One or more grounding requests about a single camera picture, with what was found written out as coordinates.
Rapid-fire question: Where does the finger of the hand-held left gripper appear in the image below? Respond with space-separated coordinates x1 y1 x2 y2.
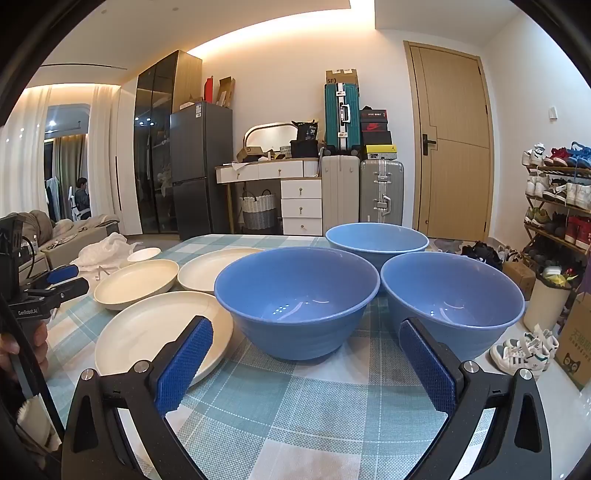
23 277 89 311
28 264 80 289

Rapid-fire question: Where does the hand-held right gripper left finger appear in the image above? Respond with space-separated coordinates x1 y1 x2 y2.
61 315 215 480

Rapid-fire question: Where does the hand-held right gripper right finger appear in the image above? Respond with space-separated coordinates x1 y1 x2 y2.
399 316 552 480

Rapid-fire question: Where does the cream round plate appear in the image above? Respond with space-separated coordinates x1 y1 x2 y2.
178 248 266 295
95 291 235 388
93 259 180 311

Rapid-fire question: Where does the blue bowl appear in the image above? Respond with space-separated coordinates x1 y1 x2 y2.
325 223 431 296
380 251 526 363
213 247 380 362

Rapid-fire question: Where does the person's left hand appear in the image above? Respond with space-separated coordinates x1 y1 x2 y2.
0 320 49 384

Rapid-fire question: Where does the grey sofa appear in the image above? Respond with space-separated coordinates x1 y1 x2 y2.
28 210 121 259

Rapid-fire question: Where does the white plastic bag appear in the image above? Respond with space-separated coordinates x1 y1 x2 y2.
70 232 139 273

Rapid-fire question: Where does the white green-striped sneaker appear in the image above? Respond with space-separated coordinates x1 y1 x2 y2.
508 325 560 358
489 339 550 376

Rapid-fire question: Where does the white curtain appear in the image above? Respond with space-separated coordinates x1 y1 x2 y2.
88 85 122 217
0 88 51 222

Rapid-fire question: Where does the checked teal white tablecloth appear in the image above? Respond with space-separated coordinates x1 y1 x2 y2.
46 234 509 480

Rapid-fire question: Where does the white wardrobe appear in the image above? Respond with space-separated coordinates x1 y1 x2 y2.
111 83 141 235

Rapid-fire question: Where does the pile of dark shoes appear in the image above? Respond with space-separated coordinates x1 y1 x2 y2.
462 240 509 271

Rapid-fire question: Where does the small brown cardboard box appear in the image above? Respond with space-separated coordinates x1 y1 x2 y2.
502 261 536 287

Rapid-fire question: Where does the purple bag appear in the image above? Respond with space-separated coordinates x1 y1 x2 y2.
524 267 573 330

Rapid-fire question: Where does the printed cardboard box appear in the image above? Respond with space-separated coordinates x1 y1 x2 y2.
554 295 591 391

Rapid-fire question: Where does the dark glass cabinet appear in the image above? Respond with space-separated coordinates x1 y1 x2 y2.
134 50 202 235

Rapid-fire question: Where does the woven laundry basket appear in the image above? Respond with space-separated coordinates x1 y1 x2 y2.
239 189 278 232

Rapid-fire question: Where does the grey refrigerator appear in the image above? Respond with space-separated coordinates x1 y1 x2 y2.
170 102 233 241

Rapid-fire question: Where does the silver suitcase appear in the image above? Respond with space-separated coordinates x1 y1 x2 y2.
360 159 404 227

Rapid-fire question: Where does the white vanity desk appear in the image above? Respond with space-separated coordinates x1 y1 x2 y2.
215 159 322 236

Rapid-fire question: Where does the beige suitcase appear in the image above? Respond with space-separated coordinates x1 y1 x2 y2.
321 154 361 226

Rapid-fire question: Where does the shoe rack with shoes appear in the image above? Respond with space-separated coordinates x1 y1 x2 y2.
522 141 591 273

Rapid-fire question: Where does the oval mirror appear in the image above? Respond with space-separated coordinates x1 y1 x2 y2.
244 122 298 158

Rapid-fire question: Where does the tall cardboard box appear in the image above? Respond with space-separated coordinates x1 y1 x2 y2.
218 76 236 108

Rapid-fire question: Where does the wooden door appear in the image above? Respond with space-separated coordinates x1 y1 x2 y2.
404 41 495 241

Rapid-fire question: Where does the teal suitcase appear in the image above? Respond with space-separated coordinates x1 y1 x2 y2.
324 83 361 155

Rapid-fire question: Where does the black cable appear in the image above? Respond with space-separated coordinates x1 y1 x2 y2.
0 231 65 444

